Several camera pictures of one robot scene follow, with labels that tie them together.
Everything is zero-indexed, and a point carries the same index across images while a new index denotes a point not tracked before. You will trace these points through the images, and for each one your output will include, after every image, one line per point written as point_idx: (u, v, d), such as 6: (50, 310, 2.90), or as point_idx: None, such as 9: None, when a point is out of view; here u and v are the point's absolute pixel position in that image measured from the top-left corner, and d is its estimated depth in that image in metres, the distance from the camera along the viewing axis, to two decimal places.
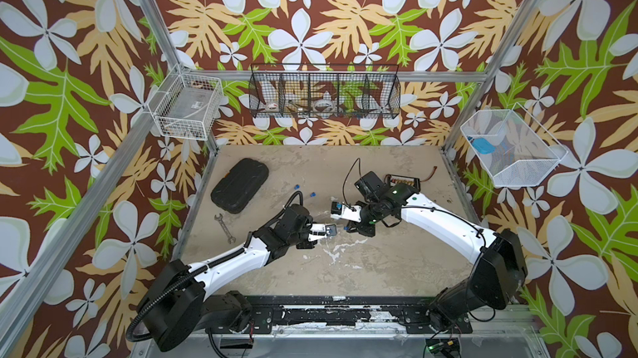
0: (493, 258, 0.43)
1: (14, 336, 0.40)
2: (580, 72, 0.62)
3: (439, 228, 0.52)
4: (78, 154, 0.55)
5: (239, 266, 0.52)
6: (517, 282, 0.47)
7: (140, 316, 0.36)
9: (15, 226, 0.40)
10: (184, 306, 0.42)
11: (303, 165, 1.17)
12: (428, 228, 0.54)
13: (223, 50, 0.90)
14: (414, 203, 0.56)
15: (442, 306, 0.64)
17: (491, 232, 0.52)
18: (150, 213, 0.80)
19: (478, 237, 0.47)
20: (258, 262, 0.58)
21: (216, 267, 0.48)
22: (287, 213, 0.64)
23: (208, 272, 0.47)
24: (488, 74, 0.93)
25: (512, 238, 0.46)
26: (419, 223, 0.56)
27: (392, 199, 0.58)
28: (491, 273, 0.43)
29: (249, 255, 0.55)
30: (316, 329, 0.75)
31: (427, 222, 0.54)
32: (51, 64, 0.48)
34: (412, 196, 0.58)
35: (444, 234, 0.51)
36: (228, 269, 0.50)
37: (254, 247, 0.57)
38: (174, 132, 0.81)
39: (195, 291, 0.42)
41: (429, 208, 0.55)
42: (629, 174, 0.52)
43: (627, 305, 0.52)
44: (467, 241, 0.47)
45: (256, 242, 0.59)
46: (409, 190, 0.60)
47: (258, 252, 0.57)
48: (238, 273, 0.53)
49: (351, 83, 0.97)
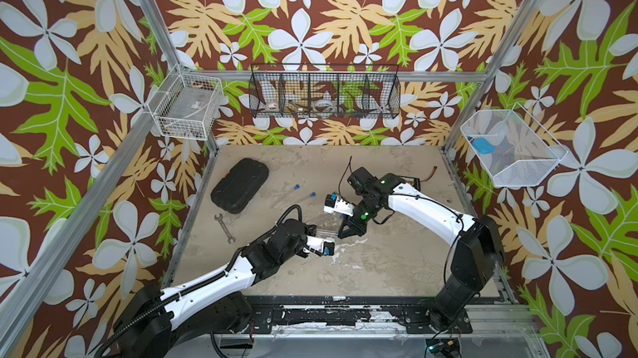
0: (469, 241, 0.46)
1: (14, 336, 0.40)
2: (580, 72, 0.62)
3: (423, 215, 0.54)
4: (78, 155, 0.55)
5: (218, 290, 0.50)
6: (495, 264, 0.49)
7: (115, 336, 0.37)
9: (15, 226, 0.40)
10: (149, 338, 0.41)
11: (303, 165, 1.17)
12: (411, 214, 0.57)
13: (223, 50, 0.90)
14: (400, 192, 0.59)
15: (441, 304, 0.64)
17: (468, 217, 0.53)
18: (150, 213, 0.80)
19: (457, 222, 0.50)
20: (242, 284, 0.54)
21: (188, 295, 0.46)
22: (279, 231, 0.59)
23: (180, 301, 0.45)
24: (488, 74, 0.93)
25: (491, 222, 0.48)
26: (404, 211, 0.59)
27: (380, 188, 0.61)
28: (468, 255, 0.45)
29: (231, 278, 0.52)
30: (316, 329, 0.75)
31: (410, 210, 0.57)
32: (51, 64, 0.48)
34: (399, 186, 0.60)
35: (427, 221, 0.54)
36: (202, 296, 0.47)
37: (236, 270, 0.54)
38: (174, 132, 0.81)
39: (162, 323, 0.41)
41: (414, 196, 0.57)
42: (630, 174, 0.52)
43: (627, 305, 0.52)
44: (446, 226, 0.50)
45: (241, 262, 0.56)
46: (397, 181, 0.62)
47: (241, 275, 0.54)
48: (218, 296, 0.51)
49: (351, 83, 0.97)
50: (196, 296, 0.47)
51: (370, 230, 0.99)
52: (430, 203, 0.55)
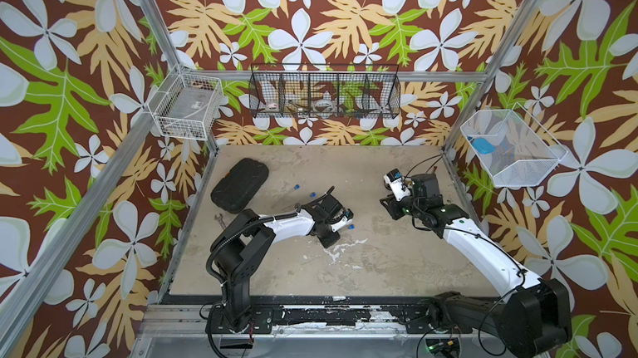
0: (528, 300, 0.41)
1: (13, 336, 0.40)
2: (580, 72, 0.62)
3: (478, 257, 0.50)
4: (78, 155, 0.55)
5: (293, 225, 0.59)
6: (556, 342, 0.42)
7: (216, 252, 0.51)
9: (15, 226, 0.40)
10: (258, 246, 0.49)
11: (303, 165, 1.17)
12: (467, 252, 0.53)
13: (223, 50, 0.90)
14: (459, 226, 0.56)
15: (448, 311, 0.64)
17: (537, 276, 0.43)
18: (150, 213, 0.80)
19: (517, 276, 0.45)
20: (305, 228, 0.65)
21: (280, 220, 0.57)
22: (327, 198, 0.76)
23: (273, 223, 0.54)
24: (488, 74, 0.93)
25: (561, 291, 0.41)
26: (458, 247, 0.55)
27: (439, 216, 0.59)
28: (522, 315, 0.40)
29: (300, 218, 0.62)
30: (316, 329, 0.75)
31: (467, 247, 0.53)
32: (51, 64, 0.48)
34: (459, 219, 0.57)
35: (483, 266, 0.49)
36: (287, 223, 0.57)
37: (302, 213, 0.65)
38: (174, 132, 0.81)
39: (266, 234, 0.49)
41: (474, 234, 0.53)
42: (629, 174, 0.52)
43: (627, 305, 0.52)
44: (503, 276, 0.45)
45: (305, 211, 0.67)
46: (459, 213, 0.59)
47: (307, 218, 0.65)
48: (287, 234, 0.60)
49: (351, 83, 0.97)
50: (282, 223, 0.57)
51: (370, 230, 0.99)
52: (488, 247, 0.50)
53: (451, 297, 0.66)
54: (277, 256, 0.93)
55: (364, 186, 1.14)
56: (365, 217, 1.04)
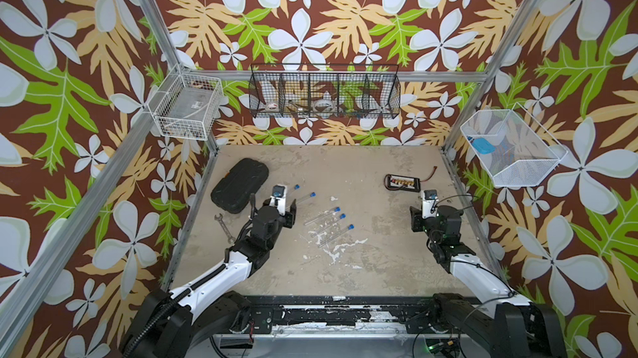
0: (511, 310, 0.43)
1: (13, 337, 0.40)
2: (580, 72, 0.62)
3: (476, 283, 0.53)
4: (78, 155, 0.55)
5: (223, 281, 0.52)
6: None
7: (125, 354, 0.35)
9: (15, 226, 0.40)
10: (174, 331, 0.41)
11: (303, 165, 1.17)
12: (468, 281, 0.56)
13: (223, 50, 0.90)
14: (463, 258, 0.60)
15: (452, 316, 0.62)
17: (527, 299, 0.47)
18: (150, 213, 0.80)
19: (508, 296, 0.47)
20: (241, 275, 0.57)
21: (200, 288, 0.48)
22: (256, 222, 0.61)
23: (193, 294, 0.46)
24: (488, 74, 0.93)
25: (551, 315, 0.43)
26: (462, 276, 0.59)
27: (446, 252, 0.64)
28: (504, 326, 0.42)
29: (232, 269, 0.55)
30: (316, 329, 0.75)
31: (468, 275, 0.56)
32: (51, 64, 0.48)
34: (464, 253, 0.62)
35: (480, 291, 0.52)
36: (211, 286, 0.49)
37: (233, 260, 0.57)
38: (174, 132, 0.81)
39: (183, 316, 0.42)
41: (475, 264, 0.58)
42: (629, 174, 0.52)
43: (627, 305, 0.52)
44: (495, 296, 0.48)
45: (236, 255, 0.59)
46: (465, 251, 0.63)
47: (240, 263, 0.57)
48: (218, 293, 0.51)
49: (351, 83, 0.97)
50: (205, 290, 0.48)
51: (370, 230, 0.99)
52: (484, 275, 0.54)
53: (455, 300, 0.66)
54: (276, 256, 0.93)
55: (364, 186, 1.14)
56: (365, 218, 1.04)
